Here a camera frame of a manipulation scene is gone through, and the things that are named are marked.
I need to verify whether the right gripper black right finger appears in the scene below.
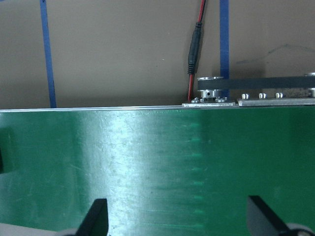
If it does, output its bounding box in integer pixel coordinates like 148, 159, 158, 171
246, 196, 290, 236

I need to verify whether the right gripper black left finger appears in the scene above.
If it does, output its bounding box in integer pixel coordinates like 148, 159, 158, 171
76, 198, 109, 236

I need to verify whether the red black power cable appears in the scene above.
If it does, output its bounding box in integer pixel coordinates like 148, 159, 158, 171
187, 0, 207, 103

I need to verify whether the green conveyor belt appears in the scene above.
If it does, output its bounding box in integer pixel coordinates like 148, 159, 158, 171
0, 72, 315, 236

